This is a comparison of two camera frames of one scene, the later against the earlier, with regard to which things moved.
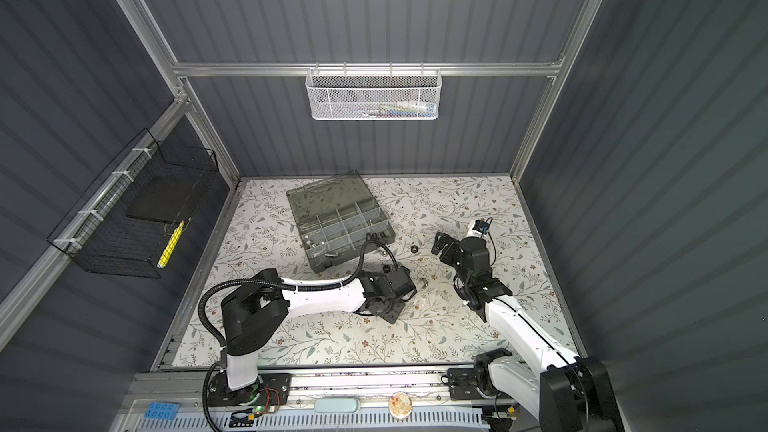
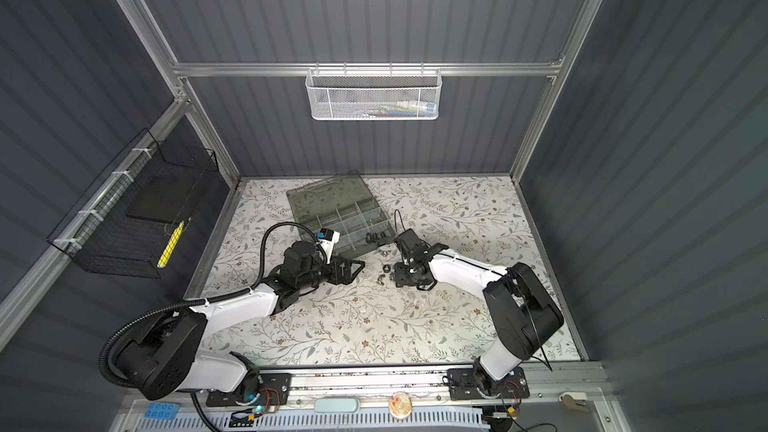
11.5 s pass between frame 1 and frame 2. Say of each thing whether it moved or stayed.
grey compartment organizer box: stayed
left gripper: moved
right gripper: moved
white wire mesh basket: stayed
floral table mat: stayed
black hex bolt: stayed
